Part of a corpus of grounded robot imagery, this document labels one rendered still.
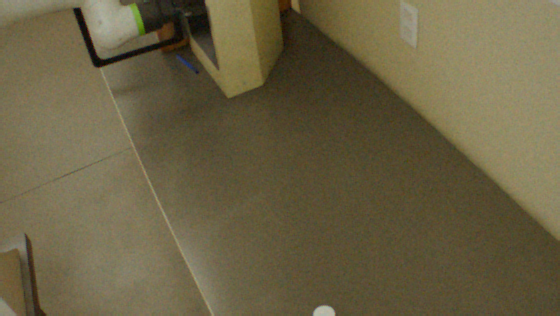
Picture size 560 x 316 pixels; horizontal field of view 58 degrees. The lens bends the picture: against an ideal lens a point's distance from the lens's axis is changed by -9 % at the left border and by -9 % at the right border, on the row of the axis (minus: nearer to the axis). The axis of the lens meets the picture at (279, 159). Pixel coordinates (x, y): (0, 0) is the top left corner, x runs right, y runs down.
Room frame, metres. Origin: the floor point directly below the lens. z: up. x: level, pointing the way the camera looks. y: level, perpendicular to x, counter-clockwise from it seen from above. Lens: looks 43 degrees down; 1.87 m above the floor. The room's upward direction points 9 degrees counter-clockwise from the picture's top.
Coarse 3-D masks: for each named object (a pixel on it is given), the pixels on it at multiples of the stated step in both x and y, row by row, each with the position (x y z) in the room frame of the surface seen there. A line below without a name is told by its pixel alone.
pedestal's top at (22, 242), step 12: (12, 240) 0.84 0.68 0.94; (24, 240) 0.83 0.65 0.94; (0, 252) 0.81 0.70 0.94; (24, 252) 0.80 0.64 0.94; (24, 264) 0.76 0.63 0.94; (24, 276) 0.72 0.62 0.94; (24, 288) 0.69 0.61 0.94; (36, 288) 0.71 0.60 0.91; (36, 300) 0.67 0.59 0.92; (36, 312) 0.63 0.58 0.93
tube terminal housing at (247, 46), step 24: (216, 0) 1.27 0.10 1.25; (240, 0) 1.29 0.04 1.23; (264, 0) 1.39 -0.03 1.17; (216, 24) 1.26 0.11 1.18; (240, 24) 1.28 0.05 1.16; (264, 24) 1.36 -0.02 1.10; (192, 48) 1.54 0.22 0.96; (216, 48) 1.27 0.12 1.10; (240, 48) 1.28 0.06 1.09; (264, 48) 1.34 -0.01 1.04; (216, 72) 1.32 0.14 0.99; (240, 72) 1.28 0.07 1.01; (264, 72) 1.32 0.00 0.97
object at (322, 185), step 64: (128, 64) 1.54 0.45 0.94; (192, 64) 1.47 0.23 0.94; (320, 64) 1.36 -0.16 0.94; (128, 128) 1.20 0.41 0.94; (192, 128) 1.15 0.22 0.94; (256, 128) 1.11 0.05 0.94; (320, 128) 1.07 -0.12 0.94; (384, 128) 1.03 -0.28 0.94; (192, 192) 0.91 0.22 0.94; (256, 192) 0.88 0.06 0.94; (320, 192) 0.85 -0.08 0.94; (384, 192) 0.82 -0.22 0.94; (448, 192) 0.79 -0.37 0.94; (192, 256) 0.72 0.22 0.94; (256, 256) 0.70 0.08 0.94; (320, 256) 0.67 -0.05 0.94; (384, 256) 0.65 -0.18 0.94; (448, 256) 0.62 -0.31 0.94; (512, 256) 0.58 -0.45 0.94
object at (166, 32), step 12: (120, 0) 1.50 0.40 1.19; (132, 0) 1.51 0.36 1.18; (84, 12) 1.48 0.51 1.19; (168, 24) 1.53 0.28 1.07; (144, 36) 1.51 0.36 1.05; (156, 36) 1.52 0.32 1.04; (168, 36) 1.53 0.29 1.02; (96, 48) 1.48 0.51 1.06; (120, 48) 1.49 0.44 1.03; (132, 48) 1.50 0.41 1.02
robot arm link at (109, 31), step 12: (108, 0) 1.32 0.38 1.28; (96, 12) 1.29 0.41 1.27; (108, 12) 1.29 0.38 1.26; (120, 12) 1.31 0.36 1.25; (132, 12) 1.31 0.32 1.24; (96, 24) 1.28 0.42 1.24; (108, 24) 1.27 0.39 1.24; (120, 24) 1.28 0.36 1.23; (132, 24) 1.29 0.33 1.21; (96, 36) 1.26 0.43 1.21; (108, 36) 1.25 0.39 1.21; (120, 36) 1.27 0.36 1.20; (132, 36) 1.29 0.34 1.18; (108, 48) 1.27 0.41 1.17
